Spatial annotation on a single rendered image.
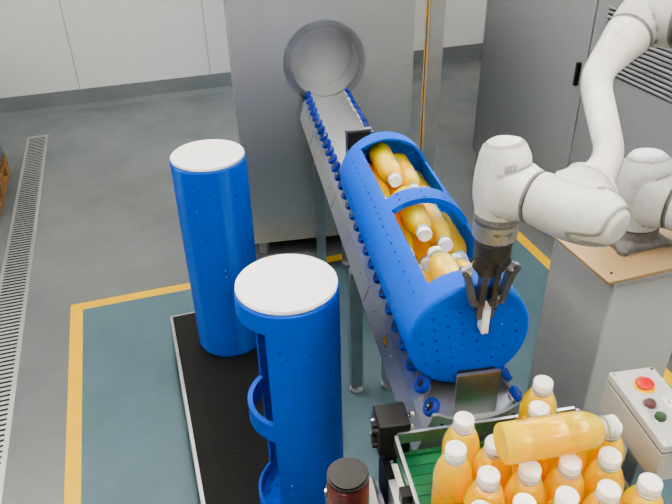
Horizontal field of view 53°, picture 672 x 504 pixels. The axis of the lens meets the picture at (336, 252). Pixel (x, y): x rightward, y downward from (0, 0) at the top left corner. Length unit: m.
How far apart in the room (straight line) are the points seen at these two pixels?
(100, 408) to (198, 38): 4.06
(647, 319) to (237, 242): 1.46
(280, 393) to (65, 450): 1.30
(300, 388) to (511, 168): 0.91
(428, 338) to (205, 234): 1.29
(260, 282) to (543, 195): 0.86
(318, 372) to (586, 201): 0.94
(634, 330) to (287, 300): 1.07
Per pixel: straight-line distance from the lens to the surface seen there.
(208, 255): 2.63
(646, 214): 2.04
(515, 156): 1.25
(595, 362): 2.20
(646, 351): 2.31
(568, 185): 1.22
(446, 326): 1.50
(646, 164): 2.02
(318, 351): 1.80
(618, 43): 1.54
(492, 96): 4.59
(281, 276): 1.82
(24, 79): 6.46
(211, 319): 2.83
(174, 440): 2.86
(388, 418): 1.47
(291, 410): 1.91
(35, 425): 3.11
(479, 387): 1.54
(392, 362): 1.78
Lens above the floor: 2.07
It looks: 33 degrees down
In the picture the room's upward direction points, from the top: 1 degrees counter-clockwise
